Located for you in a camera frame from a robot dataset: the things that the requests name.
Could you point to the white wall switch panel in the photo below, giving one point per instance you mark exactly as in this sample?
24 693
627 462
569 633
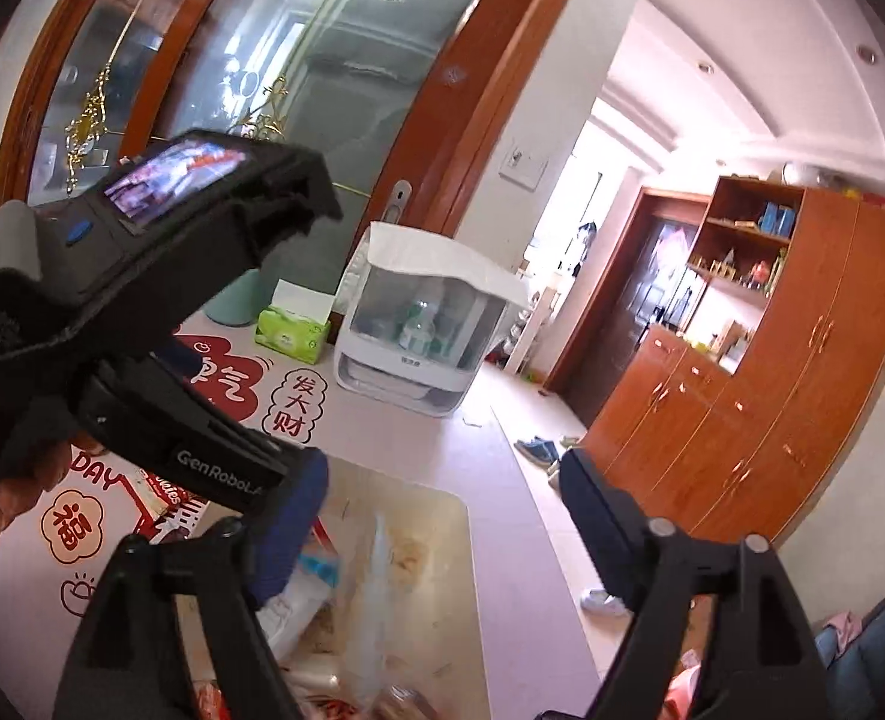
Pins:
523 165

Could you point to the wooden wall cabinet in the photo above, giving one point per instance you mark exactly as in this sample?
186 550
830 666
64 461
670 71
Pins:
787 390

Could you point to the white shoe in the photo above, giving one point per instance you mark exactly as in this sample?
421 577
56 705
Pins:
603 604

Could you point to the red white cookie packet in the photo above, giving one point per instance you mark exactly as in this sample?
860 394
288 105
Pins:
163 493

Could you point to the green tissue box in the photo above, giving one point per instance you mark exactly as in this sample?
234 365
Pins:
292 337

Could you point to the white storage box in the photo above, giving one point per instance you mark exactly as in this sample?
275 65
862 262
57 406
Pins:
442 525

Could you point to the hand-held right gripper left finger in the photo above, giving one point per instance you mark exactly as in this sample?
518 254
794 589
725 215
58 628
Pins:
285 532

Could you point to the small blue packet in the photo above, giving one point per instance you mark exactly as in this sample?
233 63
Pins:
315 566

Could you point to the white cloth cover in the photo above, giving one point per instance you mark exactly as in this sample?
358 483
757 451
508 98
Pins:
442 255

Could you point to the teal canister with brown lid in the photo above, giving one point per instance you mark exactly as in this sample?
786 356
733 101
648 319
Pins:
232 307

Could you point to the dark entrance door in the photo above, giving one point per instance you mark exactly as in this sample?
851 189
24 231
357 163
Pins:
630 330

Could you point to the white countertop dish cabinet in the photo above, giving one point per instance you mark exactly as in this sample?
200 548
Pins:
412 382

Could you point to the person's left hand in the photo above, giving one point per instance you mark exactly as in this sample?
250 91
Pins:
41 472

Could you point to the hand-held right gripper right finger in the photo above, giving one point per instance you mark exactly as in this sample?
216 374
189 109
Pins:
600 525

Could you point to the white stand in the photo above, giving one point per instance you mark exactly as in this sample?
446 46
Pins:
534 330

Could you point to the pink cloth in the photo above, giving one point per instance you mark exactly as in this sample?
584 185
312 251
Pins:
846 628

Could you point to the clear packet with white print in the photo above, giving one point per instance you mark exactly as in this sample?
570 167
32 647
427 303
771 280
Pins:
292 619

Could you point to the recessed ceiling light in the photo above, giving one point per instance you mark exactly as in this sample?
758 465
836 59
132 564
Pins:
705 67
866 56

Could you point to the dark blue shoe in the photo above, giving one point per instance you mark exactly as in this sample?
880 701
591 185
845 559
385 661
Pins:
536 451

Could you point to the printed pink tablecloth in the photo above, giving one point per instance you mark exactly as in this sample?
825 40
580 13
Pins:
427 442

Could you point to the glass sliding door gold ornament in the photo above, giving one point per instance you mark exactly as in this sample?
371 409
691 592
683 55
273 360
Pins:
352 90

